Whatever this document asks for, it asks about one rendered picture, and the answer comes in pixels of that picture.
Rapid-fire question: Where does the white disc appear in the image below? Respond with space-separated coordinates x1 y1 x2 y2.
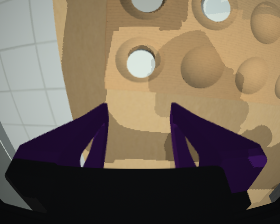
201 0 230 22
132 0 163 12
127 49 155 78

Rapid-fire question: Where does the tan tray with round pockets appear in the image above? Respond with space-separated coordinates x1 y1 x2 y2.
105 0 280 106

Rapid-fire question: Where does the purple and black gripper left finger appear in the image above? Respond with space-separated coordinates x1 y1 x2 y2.
12 103 109 168

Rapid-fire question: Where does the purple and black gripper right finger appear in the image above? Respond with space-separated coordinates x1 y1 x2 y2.
170 102 267 193

